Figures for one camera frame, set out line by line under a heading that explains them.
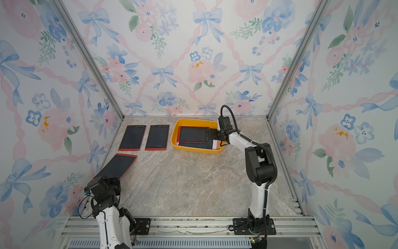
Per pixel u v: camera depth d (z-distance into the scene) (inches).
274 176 18.9
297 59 34.0
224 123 31.3
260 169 20.8
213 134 35.4
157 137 43.3
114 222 20.7
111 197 24.4
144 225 29.0
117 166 35.9
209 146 40.7
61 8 27.2
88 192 27.8
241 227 27.8
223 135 29.4
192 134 42.0
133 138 43.0
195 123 44.6
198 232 28.7
